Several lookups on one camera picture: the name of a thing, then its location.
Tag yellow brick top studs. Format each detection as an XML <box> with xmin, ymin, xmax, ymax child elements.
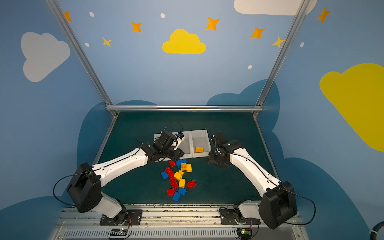
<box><xmin>181</xmin><ymin>163</ymin><xmax>188</xmax><ymax>172</ymax></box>

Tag long red brick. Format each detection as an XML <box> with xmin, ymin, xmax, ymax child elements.
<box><xmin>169</xmin><ymin>177</ymin><xmax>179</xmax><ymax>190</ymax></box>
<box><xmin>165</xmin><ymin>167</ymin><xmax>175</xmax><ymax>178</ymax></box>

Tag blue brick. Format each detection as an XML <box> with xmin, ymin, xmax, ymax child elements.
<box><xmin>178</xmin><ymin>188</ymin><xmax>187</xmax><ymax>195</ymax></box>
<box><xmin>176</xmin><ymin>159</ymin><xmax>188</xmax><ymax>168</ymax></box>
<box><xmin>172</xmin><ymin>192</ymin><xmax>181</xmax><ymax>202</ymax></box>
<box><xmin>161</xmin><ymin>171</ymin><xmax>169</xmax><ymax>179</ymax></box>

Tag blue brick top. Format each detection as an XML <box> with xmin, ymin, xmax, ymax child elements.
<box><xmin>176</xmin><ymin>159</ymin><xmax>188</xmax><ymax>168</ymax></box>

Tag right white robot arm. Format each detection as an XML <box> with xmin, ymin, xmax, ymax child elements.
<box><xmin>208</xmin><ymin>132</ymin><xmax>298</xmax><ymax>230</ymax></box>

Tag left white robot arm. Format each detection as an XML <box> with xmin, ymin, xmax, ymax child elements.
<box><xmin>67</xmin><ymin>131</ymin><xmax>185</xmax><ymax>225</ymax></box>

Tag white left bin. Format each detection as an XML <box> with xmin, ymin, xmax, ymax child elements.
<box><xmin>153</xmin><ymin>132</ymin><xmax>175</xmax><ymax>162</ymax></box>

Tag white bin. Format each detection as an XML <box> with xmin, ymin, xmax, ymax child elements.
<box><xmin>178</xmin><ymin>131</ymin><xmax>193</xmax><ymax>159</ymax></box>
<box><xmin>190</xmin><ymin>130</ymin><xmax>211</xmax><ymax>158</ymax></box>
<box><xmin>153</xmin><ymin>132</ymin><xmax>175</xmax><ymax>162</ymax></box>

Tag red brick top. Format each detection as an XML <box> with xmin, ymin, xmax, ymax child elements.
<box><xmin>169</xmin><ymin>161</ymin><xmax>177</xmax><ymax>168</ymax></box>

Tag white right bin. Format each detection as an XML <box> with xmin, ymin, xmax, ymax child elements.
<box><xmin>190</xmin><ymin>130</ymin><xmax>211</xmax><ymax>158</ymax></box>

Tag white middle bin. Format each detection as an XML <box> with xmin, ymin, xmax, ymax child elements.
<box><xmin>178</xmin><ymin>131</ymin><xmax>193</xmax><ymax>159</ymax></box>

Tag red brick bottom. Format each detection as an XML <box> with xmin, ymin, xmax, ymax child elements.
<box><xmin>167</xmin><ymin>189</ymin><xmax>176</xmax><ymax>196</ymax></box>

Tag red brick right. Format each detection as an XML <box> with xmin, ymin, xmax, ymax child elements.
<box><xmin>187</xmin><ymin>181</ymin><xmax>197</xmax><ymax>189</ymax></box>

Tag blue brick bottom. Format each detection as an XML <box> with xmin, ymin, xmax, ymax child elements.
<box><xmin>172</xmin><ymin>192</ymin><xmax>181</xmax><ymax>202</ymax></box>

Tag right controller board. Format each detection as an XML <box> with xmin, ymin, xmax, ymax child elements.
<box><xmin>236</xmin><ymin>228</ymin><xmax>252</xmax><ymax>240</ymax></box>

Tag controller board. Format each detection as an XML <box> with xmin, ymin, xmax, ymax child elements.
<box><xmin>109</xmin><ymin>228</ymin><xmax>129</xmax><ymax>240</ymax></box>
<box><xmin>236</xmin><ymin>228</ymin><xmax>252</xmax><ymax>240</ymax></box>

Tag left controller board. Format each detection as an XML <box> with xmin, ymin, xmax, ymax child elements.
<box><xmin>109</xmin><ymin>228</ymin><xmax>129</xmax><ymax>240</ymax></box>

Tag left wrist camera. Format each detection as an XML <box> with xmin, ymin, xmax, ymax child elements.
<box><xmin>172</xmin><ymin>132</ymin><xmax>185</xmax><ymax>150</ymax></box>

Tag horizontal aluminium frame bar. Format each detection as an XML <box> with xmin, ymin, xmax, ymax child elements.
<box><xmin>106</xmin><ymin>105</ymin><xmax>263</xmax><ymax>112</ymax></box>

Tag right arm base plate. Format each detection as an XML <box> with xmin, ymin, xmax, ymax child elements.
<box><xmin>219</xmin><ymin>208</ymin><xmax>261</xmax><ymax>226</ymax></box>

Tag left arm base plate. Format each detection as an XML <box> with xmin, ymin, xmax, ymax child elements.
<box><xmin>100</xmin><ymin>209</ymin><xmax>143</xmax><ymax>226</ymax></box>

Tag aluminium rail base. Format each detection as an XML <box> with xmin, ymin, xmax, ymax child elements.
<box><xmin>50</xmin><ymin>204</ymin><xmax>309</xmax><ymax>240</ymax></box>

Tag right aluminium frame post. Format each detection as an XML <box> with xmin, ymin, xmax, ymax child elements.
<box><xmin>253</xmin><ymin>0</ymin><xmax>311</xmax><ymax>120</ymax></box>

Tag aluminium frame post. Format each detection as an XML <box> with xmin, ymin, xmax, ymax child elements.
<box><xmin>45</xmin><ymin>0</ymin><xmax>113</xmax><ymax>107</ymax></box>
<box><xmin>253</xmin><ymin>0</ymin><xmax>311</xmax><ymax>120</ymax></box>

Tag left aluminium frame post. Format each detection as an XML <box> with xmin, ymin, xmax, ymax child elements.
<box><xmin>45</xmin><ymin>0</ymin><xmax>113</xmax><ymax>107</ymax></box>

